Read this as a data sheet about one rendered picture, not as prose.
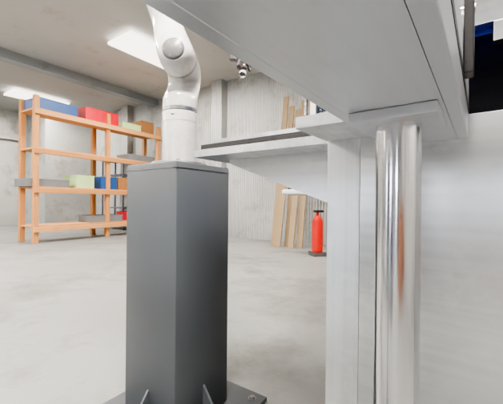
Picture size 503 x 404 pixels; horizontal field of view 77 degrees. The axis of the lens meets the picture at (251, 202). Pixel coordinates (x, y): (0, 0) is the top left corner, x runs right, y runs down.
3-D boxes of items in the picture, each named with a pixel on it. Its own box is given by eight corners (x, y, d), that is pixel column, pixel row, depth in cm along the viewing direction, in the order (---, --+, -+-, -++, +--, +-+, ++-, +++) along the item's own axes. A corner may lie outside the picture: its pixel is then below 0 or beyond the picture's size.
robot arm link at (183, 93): (157, 108, 105) (158, 36, 105) (171, 122, 124) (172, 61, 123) (194, 108, 105) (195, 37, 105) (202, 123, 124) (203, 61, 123)
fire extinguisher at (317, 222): (330, 255, 441) (330, 210, 441) (323, 257, 418) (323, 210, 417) (311, 253, 455) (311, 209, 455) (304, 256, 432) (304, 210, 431)
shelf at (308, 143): (424, 170, 116) (425, 164, 116) (371, 139, 59) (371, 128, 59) (306, 175, 144) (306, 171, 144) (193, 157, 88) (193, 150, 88)
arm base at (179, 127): (139, 165, 109) (139, 111, 109) (180, 170, 124) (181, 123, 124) (177, 162, 98) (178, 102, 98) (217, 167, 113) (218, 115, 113)
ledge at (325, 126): (403, 132, 54) (403, 121, 54) (384, 115, 44) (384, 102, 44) (326, 141, 63) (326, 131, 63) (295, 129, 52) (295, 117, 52)
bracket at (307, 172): (348, 206, 74) (349, 151, 74) (344, 206, 71) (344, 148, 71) (235, 204, 94) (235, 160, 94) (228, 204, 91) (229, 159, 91)
